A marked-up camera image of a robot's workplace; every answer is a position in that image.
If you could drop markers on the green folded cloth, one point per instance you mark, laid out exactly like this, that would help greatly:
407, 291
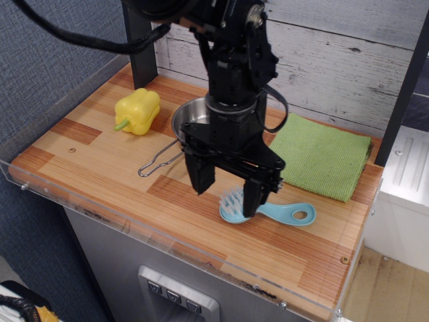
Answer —
321, 159

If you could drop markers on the dark right vertical post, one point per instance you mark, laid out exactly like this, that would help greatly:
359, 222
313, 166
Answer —
405, 94

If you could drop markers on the stainless steel pan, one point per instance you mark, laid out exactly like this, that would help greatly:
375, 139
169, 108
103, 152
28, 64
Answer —
194, 111

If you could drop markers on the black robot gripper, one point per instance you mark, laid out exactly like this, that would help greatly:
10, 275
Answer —
234, 143

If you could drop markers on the light blue dish brush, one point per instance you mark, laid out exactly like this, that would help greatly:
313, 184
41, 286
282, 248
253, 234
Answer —
297, 214

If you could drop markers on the black yellow bag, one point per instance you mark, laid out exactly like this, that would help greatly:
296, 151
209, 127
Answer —
18, 303

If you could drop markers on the yellow toy bell pepper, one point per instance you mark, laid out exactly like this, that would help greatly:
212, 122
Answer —
136, 112

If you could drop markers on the clear acrylic table guard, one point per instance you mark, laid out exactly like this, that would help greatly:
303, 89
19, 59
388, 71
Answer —
72, 156

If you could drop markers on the white side cabinet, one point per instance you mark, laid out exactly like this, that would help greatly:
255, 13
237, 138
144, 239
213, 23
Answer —
397, 226

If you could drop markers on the grey metal cabinet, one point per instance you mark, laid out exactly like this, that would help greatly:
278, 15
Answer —
114, 257

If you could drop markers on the dark left vertical post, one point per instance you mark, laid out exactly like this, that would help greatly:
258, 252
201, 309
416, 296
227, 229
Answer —
143, 65

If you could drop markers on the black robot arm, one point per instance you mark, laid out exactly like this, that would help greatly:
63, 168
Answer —
233, 43

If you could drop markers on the dark vertical post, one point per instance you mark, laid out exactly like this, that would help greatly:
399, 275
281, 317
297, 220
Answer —
143, 65
405, 94

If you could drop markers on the silver cabinet button panel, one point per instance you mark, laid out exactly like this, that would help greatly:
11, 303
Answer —
170, 300

